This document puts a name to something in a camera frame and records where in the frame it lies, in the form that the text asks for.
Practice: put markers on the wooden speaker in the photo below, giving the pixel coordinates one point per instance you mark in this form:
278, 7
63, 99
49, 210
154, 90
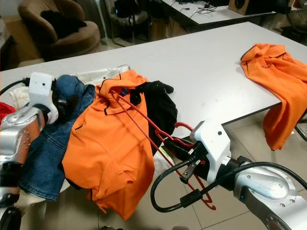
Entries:
249, 5

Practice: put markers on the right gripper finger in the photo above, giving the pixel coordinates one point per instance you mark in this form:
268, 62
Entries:
180, 153
177, 143

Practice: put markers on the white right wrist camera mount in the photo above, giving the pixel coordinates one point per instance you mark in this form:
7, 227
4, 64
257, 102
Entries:
213, 141

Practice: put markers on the white desk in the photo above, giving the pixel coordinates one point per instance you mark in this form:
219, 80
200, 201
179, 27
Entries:
216, 14

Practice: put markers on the red plastic hanger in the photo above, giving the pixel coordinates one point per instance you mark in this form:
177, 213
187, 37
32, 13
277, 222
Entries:
182, 124

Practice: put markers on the red shirt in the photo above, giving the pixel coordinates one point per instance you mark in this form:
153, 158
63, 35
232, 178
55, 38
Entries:
5, 111

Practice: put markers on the blue denim shorts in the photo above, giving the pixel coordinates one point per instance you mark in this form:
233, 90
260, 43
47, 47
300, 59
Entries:
53, 158

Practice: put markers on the orange polo shirt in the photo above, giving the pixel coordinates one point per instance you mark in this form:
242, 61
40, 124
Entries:
273, 72
110, 153

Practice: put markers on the brown armchair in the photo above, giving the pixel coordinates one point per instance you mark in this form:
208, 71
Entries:
76, 40

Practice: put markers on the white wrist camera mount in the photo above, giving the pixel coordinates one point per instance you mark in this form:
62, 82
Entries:
213, 141
42, 91

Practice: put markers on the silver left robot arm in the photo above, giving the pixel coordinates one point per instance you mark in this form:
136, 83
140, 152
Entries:
19, 139

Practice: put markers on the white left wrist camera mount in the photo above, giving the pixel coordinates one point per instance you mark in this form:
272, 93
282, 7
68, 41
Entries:
42, 91

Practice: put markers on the black garment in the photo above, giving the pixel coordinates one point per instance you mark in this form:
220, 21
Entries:
160, 110
62, 24

